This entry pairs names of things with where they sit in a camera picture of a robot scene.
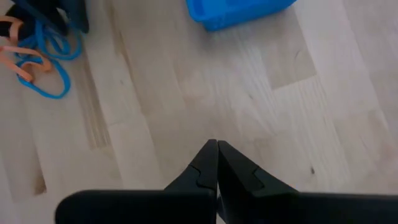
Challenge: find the blue rubber band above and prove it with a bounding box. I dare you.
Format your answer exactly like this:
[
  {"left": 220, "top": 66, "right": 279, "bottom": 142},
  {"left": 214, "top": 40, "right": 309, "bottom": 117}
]
[
  {"left": 33, "top": 19, "right": 73, "bottom": 57},
  {"left": 16, "top": 57, "right": 72, "bottom": 100},
  {"left": 17, "top": 20, "right": 84, "bottom": 62}
]

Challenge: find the orange rubber band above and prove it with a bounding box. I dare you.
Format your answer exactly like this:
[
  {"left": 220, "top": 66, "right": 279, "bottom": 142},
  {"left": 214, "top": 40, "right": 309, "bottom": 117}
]
[
  {"left": 0, "top": 16, "right": 25, "bottom": 45},
  {"left": 0, "top": 45, "right": 53, "bottom": 83}
]

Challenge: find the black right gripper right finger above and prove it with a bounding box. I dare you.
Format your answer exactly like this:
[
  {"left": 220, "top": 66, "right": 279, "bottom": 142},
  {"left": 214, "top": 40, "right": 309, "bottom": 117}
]
[{"left": 217, "top": 140, "right": 398, "bottom": 224}]

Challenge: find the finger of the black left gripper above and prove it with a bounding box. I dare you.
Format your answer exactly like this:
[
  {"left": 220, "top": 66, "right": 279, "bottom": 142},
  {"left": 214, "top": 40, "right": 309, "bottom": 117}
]
[
  {"left": 11, "top": 0, "right": 70, "bottom": 35},
  {"left": 66, "top": 0, "right": 90, "bottom": 34}
]

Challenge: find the black wide rubber band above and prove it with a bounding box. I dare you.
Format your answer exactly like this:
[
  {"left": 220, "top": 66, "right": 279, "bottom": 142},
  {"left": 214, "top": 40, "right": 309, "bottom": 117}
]
[{"left": 0, "top": 4, "right": 37, "bottom": 43}]

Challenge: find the blue plastic basket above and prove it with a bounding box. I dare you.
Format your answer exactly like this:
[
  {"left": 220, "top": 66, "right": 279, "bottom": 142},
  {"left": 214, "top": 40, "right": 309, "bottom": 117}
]
[{"left": 185, "top": 0, "right": 299, "bottom": 32}]

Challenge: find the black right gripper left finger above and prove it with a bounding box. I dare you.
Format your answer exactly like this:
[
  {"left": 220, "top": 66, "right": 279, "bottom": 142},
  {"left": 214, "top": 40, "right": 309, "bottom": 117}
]
[{"left": 55, "top": 139, "right": 219, "bottom": 224}]

